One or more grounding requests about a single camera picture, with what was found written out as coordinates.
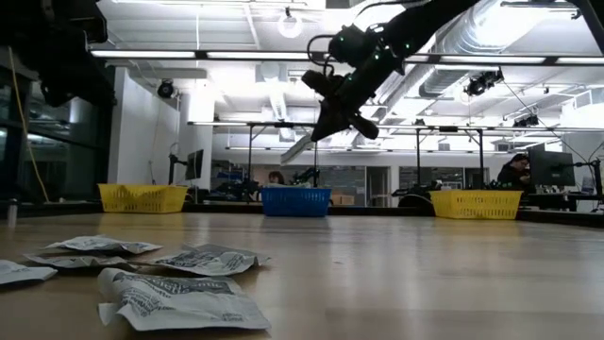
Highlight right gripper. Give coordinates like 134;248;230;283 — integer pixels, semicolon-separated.
310;84;381;143

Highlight brown cardboard boxes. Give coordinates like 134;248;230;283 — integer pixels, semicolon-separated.
329;191;355;207

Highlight blue plastic basket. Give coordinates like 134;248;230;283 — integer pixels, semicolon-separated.
259;187;332;218

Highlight black office chair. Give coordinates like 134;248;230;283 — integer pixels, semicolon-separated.
397;193;435;209

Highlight black computer monitor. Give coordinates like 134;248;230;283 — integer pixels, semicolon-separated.
168;148;205;186
527;144;576;188

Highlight yellow plastic basket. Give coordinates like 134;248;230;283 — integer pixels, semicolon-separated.
429;189;523;220
97;182;190;214

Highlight white wipe packet dark print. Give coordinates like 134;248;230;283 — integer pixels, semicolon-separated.
44;234;164;255
23;253;136;271
0;258;59;286
96;267;274;332
149;243;273;278

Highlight black background desk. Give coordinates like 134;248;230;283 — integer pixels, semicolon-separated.
518;191;604;213

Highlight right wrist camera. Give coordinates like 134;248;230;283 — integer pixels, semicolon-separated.
300;69;334;99

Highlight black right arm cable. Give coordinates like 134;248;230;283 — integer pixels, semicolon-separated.
306;33;336;73

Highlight black background rig frame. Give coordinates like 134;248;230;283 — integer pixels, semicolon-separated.
247;121;485;190

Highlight white ring light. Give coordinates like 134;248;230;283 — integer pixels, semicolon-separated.
277;7;304;39

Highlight black ceiling camera cluster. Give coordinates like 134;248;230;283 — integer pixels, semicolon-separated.
463;69;505;97

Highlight silver ceiling duct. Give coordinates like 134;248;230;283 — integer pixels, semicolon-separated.
414;0;534;98

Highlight yellow hanging cable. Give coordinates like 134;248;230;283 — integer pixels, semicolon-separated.
7;46;51;203

